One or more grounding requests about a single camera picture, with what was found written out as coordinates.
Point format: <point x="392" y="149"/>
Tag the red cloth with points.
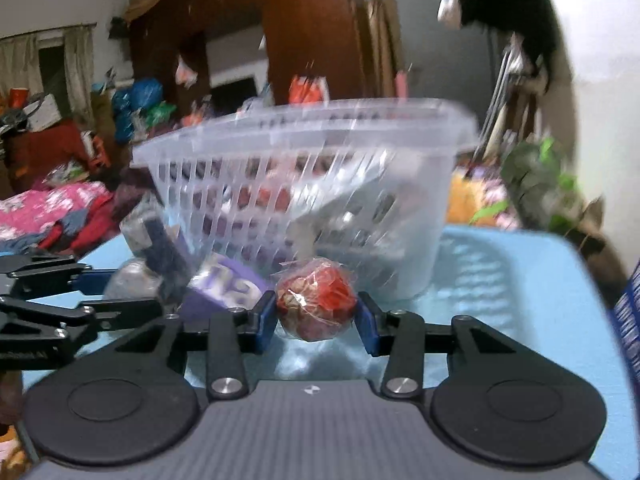
<point x="50" y="152"/>

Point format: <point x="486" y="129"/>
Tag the round clear wrapped packet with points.
<point x="132" y="280"/>

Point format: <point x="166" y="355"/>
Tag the small hanging plastic bag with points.
<point x="185" y="72"/>

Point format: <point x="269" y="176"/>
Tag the beige curtain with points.
<point x="20" y="65"/>
<point x="80" y="75"/>

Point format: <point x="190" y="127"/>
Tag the grey door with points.
<point x="425" y="35"/>

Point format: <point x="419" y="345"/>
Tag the red cup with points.
<point x="20" y="97"/>

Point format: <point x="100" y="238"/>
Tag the green leafy bag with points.
<point x="540" y="185"/>

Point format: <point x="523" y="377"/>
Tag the white patterned box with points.
<point x="44" y="111"/>

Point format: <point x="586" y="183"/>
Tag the white plastic laundry basket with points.
<point x="300" y="160"/>

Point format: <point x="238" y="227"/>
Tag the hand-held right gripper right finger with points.
<point x="369" y="322"/>

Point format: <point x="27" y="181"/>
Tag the teal cutting mat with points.
<point x="500" y="300"/>

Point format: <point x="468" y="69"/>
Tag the red ball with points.
<point x="315" y="300"/>

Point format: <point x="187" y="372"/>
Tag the red orange packet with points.
<point x="307" y="90"/>

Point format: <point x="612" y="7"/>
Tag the yellow orange cloth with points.
<point x="470" y="200"/>

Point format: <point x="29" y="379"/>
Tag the pink floral blanket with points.
<point x="45" y="210"/>

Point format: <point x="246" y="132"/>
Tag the brown wooden wardrobe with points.
<point x="310" y="35"/>

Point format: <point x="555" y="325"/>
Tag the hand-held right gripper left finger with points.
<point x="262" y="320"/>

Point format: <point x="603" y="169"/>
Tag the black hanging garment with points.
<point x="515" y="20"/>

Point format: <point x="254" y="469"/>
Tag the purple box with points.
<point x="225" y="285"/>

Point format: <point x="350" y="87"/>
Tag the blue plastic crate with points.
<point x="627" y="330"/>

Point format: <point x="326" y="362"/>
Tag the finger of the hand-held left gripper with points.
<point x="95" y="280"/>
<point x="100" y="312"/>

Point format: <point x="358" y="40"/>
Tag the blue plastic bags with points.
<point x="137" y="107"/>

